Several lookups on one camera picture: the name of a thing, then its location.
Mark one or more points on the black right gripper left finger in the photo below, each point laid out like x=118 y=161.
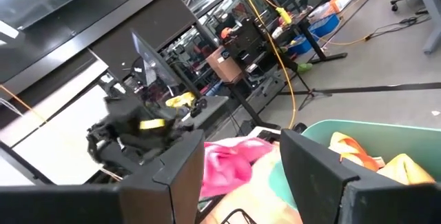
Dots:
x=103 y=203

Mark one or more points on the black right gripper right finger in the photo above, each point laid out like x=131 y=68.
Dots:
x=344 y=200

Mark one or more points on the orange microfiber towel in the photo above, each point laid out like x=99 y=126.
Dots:
x=358 y=156

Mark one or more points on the yellow microfiber towel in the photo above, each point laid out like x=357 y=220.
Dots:
x=406 y=170

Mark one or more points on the pink microfiber towel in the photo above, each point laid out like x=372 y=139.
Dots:
x=224 y=169

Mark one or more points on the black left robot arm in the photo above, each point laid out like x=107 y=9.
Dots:
x=113 y=155

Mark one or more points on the yellow cloth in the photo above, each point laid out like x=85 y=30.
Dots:
x=181 y=100

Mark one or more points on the black computer monitor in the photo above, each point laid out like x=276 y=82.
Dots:
x=151 y=62

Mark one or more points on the grey top desk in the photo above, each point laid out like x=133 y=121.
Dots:
x=206 y=110

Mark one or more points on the teal plastic bin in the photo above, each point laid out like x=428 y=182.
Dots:
x=379 y=138

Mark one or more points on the white board panel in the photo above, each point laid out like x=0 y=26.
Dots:
x=62 y=141

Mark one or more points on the brown cardboard box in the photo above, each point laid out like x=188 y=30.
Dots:
x=225 y=67

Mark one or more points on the black tripod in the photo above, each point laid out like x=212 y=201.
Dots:
x=305 y=86

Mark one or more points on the blue plastic tub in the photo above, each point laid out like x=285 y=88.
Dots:
x=325 y=25
x=301 y=46

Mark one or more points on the black leg desk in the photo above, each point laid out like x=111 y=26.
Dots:
x=315 y=41

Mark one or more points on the grey desk leg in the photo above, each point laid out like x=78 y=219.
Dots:
x=432 y=17

